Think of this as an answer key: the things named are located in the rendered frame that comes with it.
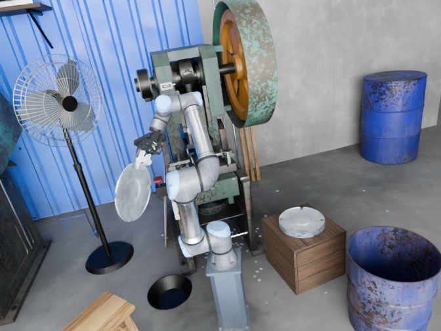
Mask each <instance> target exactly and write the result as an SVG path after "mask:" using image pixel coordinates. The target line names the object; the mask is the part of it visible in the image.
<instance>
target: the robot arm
mask: <svg viewBox="0 0 441 331"><path fill-rule="evenodd" d="M202 105H203V101H202V97H201V94H200V92H198V91H196V92H189V93H185V94H181V95H174V96H170V97H168V96H167V95H160V96H158V97H157V99H156V101H155V107H156V113H155V115H154V118H153V120H152V122H151V124H150V128H149V131H151V133H150V132H149V133H147V134H145V135H143V136H141V137H140V138H138V139H136V140H134V145H135V146H137V149H136V168H137V169H138V168H139V165H140V163H142V164H144V165H145V166H148V165H150V164H151V163H152V161H151V159H150V158H151V157H152V156H153V154H154V155H160V153H161V150H162V148H163V145H162V144H161V143H160V140H161V138H162V136H163V135H165V133H164V131H165V128H166V126H167V124H168V122H169V119H170V117H171V114H172V113H173V112H178V111H181V110H184V112H185V114H186V119H187V122H188V126H189V128H190V132H191V135H192V139H193V142H194V146H195V149H196V153H197V155H198V160H197V164H198V165H195V166H192V167H187V168H184V169H179V170H174V171H171V172H168V174H167V175H166V185H167V193H168V197H169V199H170V200H173V201H174V202H175V203H176V204H177V207H178V212H179V216H180V222H181V225H182V232H181V235H180V236H179V237H178V241H179V244H180V247H181V250H182V252H183V254H184V256H185V257H191V256H194V255H198V254H202V253H204V252H209V251H211V255H210V259H209V260H210V264H211V266H212V268H214V269H216V270H219V271H225V270H228V269H231V268H232V267H234V266H235V265H236V263H237V262H238V256H237V253H236V252H235V250H234V248H233V247H232V239H231V232H230V227H229V226H228V224H226V223H225V222H222V221H212V222H210V223H209V224H208V225H207V228H206V229H202V228H201V227H200V223H199V219H198V211H197V206H196V198H197V197H198V193H199V192H203V191H206V190H209V189H210V188H211V187H212V186H213V185H214V184H215V183H216V181H217V179H218V176H219V171H220V164H219V159H218V156H217V155H216V154H215V153H214V151H213V147H212V145H211V141H210V138H209V135H208V132H207V128H206V126H205V122H204V119H203V116H202V113H201V109H200V106H202ZM160 148H161V150H160ZM159 150H160V152H159ZM145 151H146V153H147V154H145Z"/></svg>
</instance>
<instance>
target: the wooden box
mask: <svg viewBox="0 0 441 331"><path fill-rule="evenodd" d="M298 207H300V208H301V209H302V208H303V207H307V208H312V209H315V210H317V209H316V208H315V207H313V206H311V205H310V204H309V203H306V204H303V205H300V206H298ZM283 212H284V211H283ZM283 212H280V213H277V214H274V215H271V216H269V217H265V218H263V219H262V228H263V234H264V246H265V254H266V259H267V260H268V262H269V263H270V264H271V266H273V268H274V269H275V270H276V271H277V273H278V274H279V275H280V276H281V277H282V278H283V280H284V281H285V282H286V284H287V285H288V286H289V287H290V288H291V289H292V291H293V292H294V293H295V295H299V294H301V293H303V292H306V291H308V290H311V289H313V288H315V287H317V286H319V285H322V284H324V283H326V282H329V281H330V280H333V279H335V278H337V277H340V276H342V275H344V274H345V269H346V248H345V247H346V241H347V231H346V230H344V228H342V227H340V226H339V225H338V224H336V223H335V222H334V221H332V220H331V219H330V218H328V217H327V216H325V215H324V214H323V216H324V218H325V228H324V230H323V231H322V232H321V233H320V234H318V235H314V236H313V237H310V238H295V237H292V236H289V235H287V234H286V233H284V232H283V231H282V230H281V229H280V226H279V216H280V215H281V214H282V213H283ZM320 213H321V212H320Z"/></svg>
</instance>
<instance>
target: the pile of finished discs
mask: <svg viewBox="0 0 441 331"><path fill-rule="evenodd" d="M279 226H280V229H281V230H282V231H283V232H284V233H286V234H287V235H289V236H292V237H295V238H310V237H313V236H314V235H318V234H320V233H321V232H322V231H323V230H324V228H325V218H324V216H323V214H322V213H320V212H319V211H318V210H315V209H312V208H307V207H303V208H302V209H301V208H300V207H296V208H290V209H288V210H285V211H284V212H283V213H282V214H281V215H280V216H279Z"/></svg>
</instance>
